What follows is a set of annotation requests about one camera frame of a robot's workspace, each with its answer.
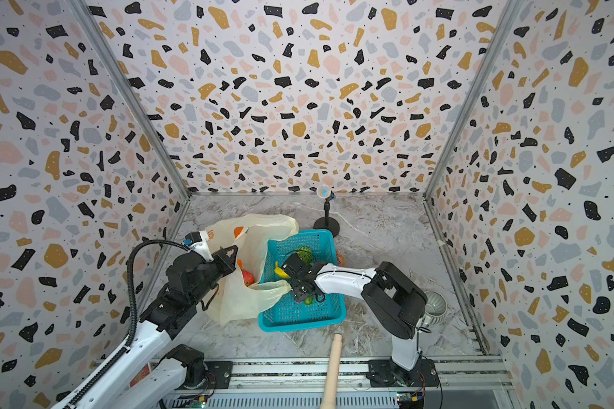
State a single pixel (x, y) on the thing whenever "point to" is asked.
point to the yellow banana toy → (280, 272)
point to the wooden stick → (330, 390)
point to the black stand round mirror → (326, 222)
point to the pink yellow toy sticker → (341, 259)
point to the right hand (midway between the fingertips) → (300, 283)
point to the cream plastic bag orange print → (240, 294)
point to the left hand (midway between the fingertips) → (238, 243)
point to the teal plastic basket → (287, 313)
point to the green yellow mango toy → (309, 300)
